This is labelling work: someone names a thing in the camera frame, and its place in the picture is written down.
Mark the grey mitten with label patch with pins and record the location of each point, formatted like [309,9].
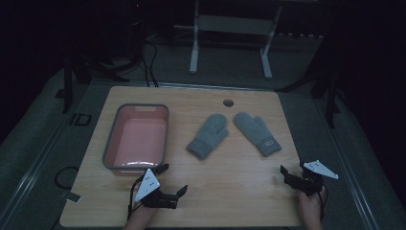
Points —
[257,132]

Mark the person's right hand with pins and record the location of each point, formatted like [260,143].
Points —
[311,207]

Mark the grey tape piece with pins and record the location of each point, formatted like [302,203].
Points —
[71,196]

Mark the person's left hand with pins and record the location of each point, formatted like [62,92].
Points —
[139,217]

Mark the pink basin with grey rim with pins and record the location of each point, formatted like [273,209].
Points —
[140,137]

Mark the white metal stand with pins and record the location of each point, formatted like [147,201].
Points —
[231,25]

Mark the plain grey mitten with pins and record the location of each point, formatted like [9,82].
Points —
[209,135]

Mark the black tripod stand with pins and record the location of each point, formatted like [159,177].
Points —
[328,92]
[83,72]

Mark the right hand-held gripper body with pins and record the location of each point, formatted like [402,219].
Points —
[314,179]

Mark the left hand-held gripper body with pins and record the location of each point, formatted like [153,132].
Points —
[150,188]

